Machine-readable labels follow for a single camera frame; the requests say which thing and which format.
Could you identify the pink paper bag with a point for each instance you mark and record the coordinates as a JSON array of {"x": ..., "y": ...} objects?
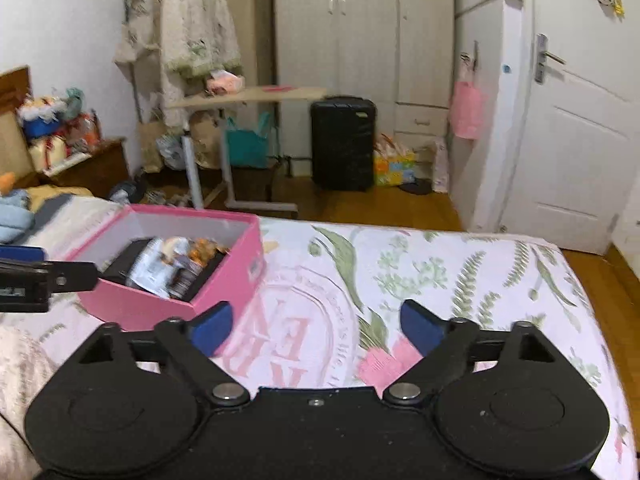
[{"x": 467, "y": 110}]

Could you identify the pink cardboard box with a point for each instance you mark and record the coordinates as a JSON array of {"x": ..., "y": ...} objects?
[{"x": 225, "y": 275}]

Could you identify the clear bag of orange nuts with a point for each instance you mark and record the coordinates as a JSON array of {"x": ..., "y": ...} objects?
[{"x": 212, "y": 251}]

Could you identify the pink tissue box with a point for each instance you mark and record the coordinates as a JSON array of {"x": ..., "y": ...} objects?
[{"x": 225, "y": 82}]

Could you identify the white door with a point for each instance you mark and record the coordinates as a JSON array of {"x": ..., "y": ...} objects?
[{"x": 580, "y": 125}]

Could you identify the grey sneakers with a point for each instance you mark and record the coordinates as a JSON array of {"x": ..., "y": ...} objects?
[{"x": 167, "y": 199}]

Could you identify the wooden nightstand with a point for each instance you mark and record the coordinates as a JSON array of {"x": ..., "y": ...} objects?
[{"x": 95, "y": 170}]

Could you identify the teal shopping bag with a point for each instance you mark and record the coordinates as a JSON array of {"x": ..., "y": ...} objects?
[{"x": 247, "y": 145}]

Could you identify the white knitted cardigan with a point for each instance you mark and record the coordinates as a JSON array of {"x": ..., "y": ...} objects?
[{"x": 197, "y": 30}]

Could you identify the light blue snack bar packet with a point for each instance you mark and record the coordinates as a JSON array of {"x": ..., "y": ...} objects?
[{"x": 150, "y": 267}]

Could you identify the red envelope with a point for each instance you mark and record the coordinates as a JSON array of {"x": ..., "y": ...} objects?
[{"x": 277, "y": 89}]

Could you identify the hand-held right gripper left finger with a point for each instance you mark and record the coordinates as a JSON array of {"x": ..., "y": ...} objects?
[{"x": 212, "y": 327}]

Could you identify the black suitcase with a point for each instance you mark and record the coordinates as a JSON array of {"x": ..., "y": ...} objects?
[{"x": 344, "y": 142}]

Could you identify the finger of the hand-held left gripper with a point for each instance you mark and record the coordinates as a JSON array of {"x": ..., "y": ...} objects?
[
  {"x": 20, "y": 253},
  {"x": 75, "y": 276}
]

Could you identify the light blue cloth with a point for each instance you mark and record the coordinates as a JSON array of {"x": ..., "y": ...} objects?
[{"x": 15, "y": 215}]

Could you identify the wooden headboard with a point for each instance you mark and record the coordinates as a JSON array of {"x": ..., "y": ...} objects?
[{"x": 12, "y": 135}]

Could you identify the beige tote bag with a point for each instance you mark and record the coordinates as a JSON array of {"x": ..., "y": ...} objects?
[{"x": 135, "y": 45}]

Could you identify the black snack packet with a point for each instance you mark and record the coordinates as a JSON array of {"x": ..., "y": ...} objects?
[{"x": 125, "y": 262}]

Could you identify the white plastic bag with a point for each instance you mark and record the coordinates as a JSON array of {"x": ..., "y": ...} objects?
[{"x": 441, "y": 165}]

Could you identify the black bag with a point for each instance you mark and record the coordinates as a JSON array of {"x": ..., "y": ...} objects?
[{"x": 125, "y": 191}]

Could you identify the beige fuzzy blanket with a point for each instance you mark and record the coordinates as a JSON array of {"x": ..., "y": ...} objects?
[{"x": 20, "y": 365}]

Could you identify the white wardrobe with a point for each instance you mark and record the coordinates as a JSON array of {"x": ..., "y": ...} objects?
[{"x": 360, "y": 30}]

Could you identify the colourful gift bag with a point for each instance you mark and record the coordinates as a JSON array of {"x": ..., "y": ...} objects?
[{"x": 395, "y": 165}]

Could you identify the pile of toys and gifts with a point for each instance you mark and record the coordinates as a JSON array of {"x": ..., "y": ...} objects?
[{"x": 50, "y": 125}]

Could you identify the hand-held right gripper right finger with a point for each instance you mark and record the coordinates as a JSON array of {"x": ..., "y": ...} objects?
[{"x": 420, "y": 327}]

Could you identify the dark slippers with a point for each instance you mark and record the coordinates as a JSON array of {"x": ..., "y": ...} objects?
[{"x": 415, "y": 187}]

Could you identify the wooden overbed table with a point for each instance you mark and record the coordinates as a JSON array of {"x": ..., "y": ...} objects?
[{"x": 250, "y": 95}]

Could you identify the brown paper bag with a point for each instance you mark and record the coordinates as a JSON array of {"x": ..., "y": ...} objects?
[{"x": 205, "y": 140}]

